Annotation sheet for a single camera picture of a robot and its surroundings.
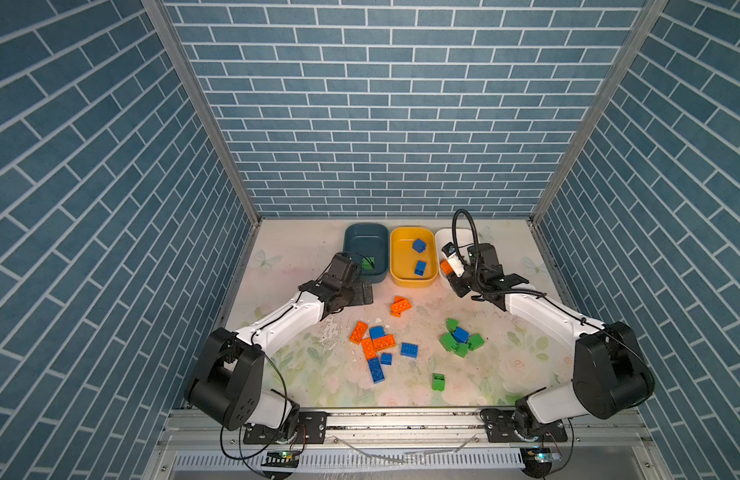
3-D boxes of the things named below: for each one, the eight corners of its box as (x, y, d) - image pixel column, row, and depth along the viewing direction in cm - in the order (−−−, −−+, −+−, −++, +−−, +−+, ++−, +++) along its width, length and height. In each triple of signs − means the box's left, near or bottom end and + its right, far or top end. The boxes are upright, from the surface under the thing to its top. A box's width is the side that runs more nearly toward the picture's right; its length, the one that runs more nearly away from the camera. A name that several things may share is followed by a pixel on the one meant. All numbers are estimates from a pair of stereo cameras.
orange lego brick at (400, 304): (396, 319, 95) (396, 315, 93) (385, 308, 98) (385, 303, 95) (411, 307, 98) (411, 303, 96) (400, 297, 101) (400, 292, 98)
